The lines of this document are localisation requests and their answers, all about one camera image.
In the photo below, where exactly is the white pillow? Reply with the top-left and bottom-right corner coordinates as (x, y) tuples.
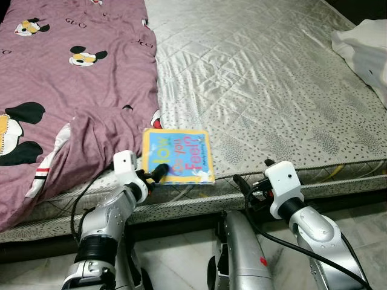
(331, 18), (387, 106)

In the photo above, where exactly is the colourful children's book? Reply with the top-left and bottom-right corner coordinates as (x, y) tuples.
(141, 128), (216, 185)

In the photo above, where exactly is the silver robot leg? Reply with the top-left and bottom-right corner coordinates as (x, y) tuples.
(115, 233), (152, 290)
(209, 210), (273, 290)

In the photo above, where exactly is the silver left robot leg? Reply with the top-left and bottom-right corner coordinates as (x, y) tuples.
(115, 233), (152, 290)

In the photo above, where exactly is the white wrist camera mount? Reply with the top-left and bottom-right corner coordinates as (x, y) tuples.
(264, 162), (305, 219)
(112, 151), (138, 188)

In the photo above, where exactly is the purple cartoon mouse blanket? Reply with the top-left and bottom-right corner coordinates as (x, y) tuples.
(0, 0), (163, 233)

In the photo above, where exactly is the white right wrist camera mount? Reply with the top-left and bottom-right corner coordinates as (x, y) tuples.
(264, 162), (305, 219)

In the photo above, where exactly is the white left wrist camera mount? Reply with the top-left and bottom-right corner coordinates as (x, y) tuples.
(112, 151), (138, 188)

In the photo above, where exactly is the white quilted mattress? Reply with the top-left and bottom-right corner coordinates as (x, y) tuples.
(0, 0), (387, 243)

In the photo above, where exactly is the dark bed frame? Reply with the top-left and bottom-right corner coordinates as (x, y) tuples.
(0, 205), (387, 263)

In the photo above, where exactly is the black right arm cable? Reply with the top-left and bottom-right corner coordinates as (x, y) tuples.
(243, 196), (371, 289)

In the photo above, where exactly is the silver right robot leg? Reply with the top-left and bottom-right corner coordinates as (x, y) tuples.
(209, 210), (273, 290)

